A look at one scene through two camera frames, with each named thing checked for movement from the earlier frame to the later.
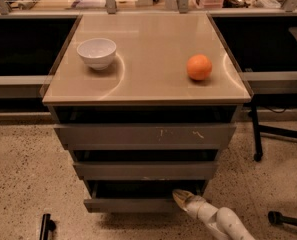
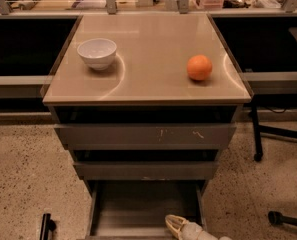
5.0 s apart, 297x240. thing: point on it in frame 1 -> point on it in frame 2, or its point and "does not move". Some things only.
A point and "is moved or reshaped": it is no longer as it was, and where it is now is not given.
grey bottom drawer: (138, 196) is moved or reshaped
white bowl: (98, 52) does not move
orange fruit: (199, 67) does not move
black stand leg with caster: (257, 128) does not move
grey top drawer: (149, 136) does not move
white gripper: (195, 204) -> (192, 231)
